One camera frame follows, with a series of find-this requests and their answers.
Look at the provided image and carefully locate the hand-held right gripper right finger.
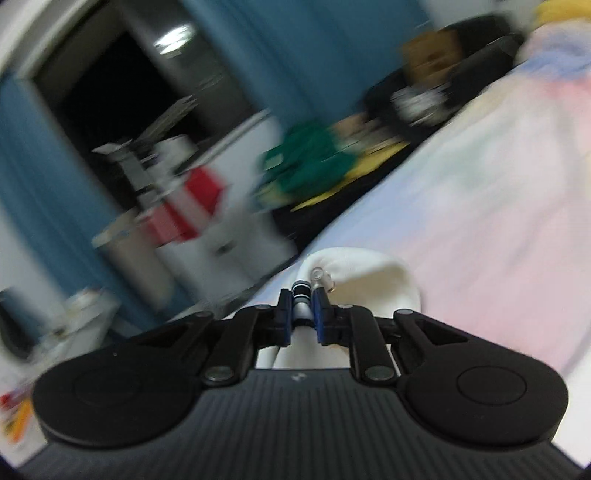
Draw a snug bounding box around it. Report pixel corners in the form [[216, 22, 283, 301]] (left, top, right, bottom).
[[313, 288, 469, 384]]

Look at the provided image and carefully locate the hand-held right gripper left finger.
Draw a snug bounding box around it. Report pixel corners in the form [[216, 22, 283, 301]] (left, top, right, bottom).
[[137, 289, 293, 387]]

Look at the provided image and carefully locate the striped cord with clear tip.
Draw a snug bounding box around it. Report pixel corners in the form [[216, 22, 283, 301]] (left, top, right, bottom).
[[294, 267, 336, 326]]

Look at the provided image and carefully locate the white garment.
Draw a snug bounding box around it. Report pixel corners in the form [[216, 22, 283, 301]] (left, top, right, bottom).
[[256, 248, 424, 370]]

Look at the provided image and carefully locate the white cabinet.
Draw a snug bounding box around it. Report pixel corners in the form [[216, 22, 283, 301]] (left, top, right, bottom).
[[152, 110, 302, 311]]

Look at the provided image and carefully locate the red box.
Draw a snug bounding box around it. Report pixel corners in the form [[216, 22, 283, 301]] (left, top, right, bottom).
[[142, 166, 228, 248]]

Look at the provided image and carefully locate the green cloth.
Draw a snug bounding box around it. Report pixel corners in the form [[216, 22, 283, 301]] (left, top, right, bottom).
[[256, 121, 359, 209]]

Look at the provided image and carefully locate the yellow cloth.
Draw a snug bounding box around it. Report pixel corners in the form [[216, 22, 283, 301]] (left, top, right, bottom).
[[290, 138, 413, 214]]

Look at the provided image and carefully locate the pastel bed blanket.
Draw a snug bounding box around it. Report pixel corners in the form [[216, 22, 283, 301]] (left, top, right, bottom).
[[222, 18, 591, 468]]

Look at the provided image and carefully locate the grey clutter pile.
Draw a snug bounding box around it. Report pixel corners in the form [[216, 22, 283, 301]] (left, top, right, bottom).
[[91, 134, 200, 246]]

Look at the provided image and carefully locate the blue curtain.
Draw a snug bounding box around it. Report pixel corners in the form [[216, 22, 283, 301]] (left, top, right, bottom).
[[0, 73, 186, 325], [184, 0, 431, 136]]

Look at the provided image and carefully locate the cardboard box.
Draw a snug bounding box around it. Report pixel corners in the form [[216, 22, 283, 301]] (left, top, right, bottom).
[[399, 28, 465, 86]]

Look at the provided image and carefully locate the black bag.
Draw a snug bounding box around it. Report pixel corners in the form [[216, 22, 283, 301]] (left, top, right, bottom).
[[364, 14, 528, 145]]

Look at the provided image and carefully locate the yellow plush item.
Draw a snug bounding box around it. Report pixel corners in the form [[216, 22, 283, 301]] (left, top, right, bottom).
[[531, 0, 591, 29]]

